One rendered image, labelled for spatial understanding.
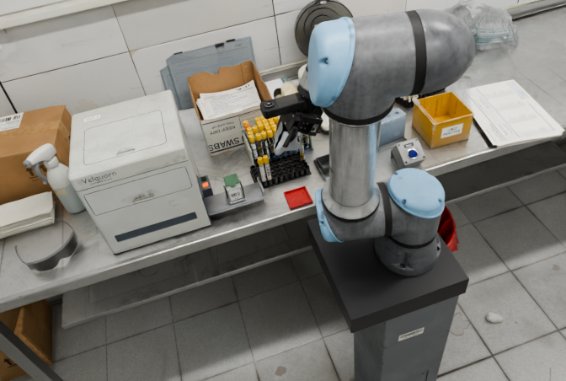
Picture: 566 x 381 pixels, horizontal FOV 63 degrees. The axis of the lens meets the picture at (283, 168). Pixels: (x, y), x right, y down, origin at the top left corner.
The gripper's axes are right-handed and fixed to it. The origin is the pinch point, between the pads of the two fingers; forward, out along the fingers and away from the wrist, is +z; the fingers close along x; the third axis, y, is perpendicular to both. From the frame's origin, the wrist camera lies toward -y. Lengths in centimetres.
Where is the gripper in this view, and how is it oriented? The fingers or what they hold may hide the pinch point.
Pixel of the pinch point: (275, 150)
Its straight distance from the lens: 127.1
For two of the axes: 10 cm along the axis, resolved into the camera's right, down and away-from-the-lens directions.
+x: -3.1, -6.3, 7.1
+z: -3.7, 7.7, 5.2
